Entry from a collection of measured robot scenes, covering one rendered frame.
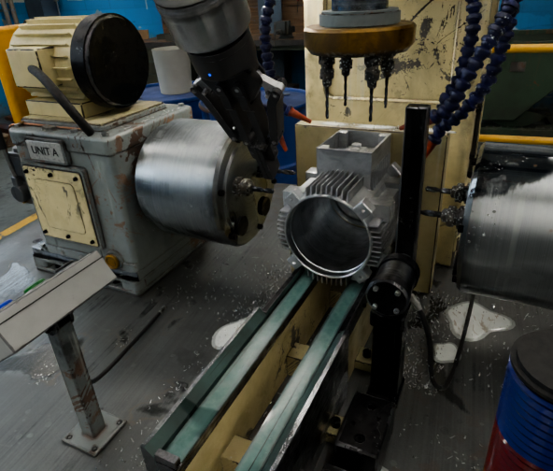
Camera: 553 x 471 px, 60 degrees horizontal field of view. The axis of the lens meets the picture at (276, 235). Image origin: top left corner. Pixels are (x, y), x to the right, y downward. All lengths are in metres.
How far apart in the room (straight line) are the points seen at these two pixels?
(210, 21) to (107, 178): 0.56
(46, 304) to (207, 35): 0.38
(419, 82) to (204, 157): 0.46
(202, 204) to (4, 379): 0.47
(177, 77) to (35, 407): 2.22
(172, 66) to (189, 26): 2.33
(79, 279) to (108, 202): 0.37
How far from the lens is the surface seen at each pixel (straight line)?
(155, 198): 0.95
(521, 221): 0.73
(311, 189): 0.78
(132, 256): 1.07
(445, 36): 1.02
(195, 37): 0.53
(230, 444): 0.72
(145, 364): 0.93
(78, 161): 1.05
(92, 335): 1.04
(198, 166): 0.89
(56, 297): 0.67
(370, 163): 0.82
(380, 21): 0.80
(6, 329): 0.64
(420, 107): 0.66
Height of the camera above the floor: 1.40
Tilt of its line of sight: 28 degrees down
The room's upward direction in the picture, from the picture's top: 4 degrees counter-clockwise
